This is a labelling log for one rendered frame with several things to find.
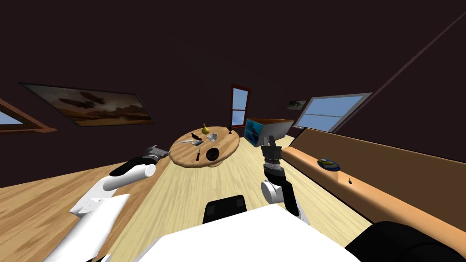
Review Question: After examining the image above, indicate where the brown long sofa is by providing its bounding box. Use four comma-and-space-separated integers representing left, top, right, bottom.
279, 127, 466, 252

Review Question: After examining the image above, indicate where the red framed window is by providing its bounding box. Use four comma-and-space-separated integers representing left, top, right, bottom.
230, 84, 252, 129

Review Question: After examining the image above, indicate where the grey framed wide window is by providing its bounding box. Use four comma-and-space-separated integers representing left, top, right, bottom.
292, 92, 374, 133

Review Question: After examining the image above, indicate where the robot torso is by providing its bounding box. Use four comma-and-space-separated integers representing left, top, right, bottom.
137, 194, 369, 262

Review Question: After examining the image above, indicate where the round wooden table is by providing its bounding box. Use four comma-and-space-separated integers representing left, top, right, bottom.
169, 125, 241, 169

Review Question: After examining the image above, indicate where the brown framed window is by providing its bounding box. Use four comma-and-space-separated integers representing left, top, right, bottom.
0, 97, 58, 134

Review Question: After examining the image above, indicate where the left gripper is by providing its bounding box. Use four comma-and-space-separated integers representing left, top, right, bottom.
142, 144, 171, 163

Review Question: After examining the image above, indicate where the blue plate with food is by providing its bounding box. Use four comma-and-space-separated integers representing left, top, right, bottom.
316, 158, 342, 173

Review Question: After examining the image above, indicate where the brown landscape wall picture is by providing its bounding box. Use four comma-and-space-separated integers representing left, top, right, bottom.
18, 82, 156, 128

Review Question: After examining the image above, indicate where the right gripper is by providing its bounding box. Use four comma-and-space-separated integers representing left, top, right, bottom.
261, 135, 283, 161

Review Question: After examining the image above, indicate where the blue and grey cabinet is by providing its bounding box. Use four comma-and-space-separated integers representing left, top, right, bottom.
243, 118, 295, 148

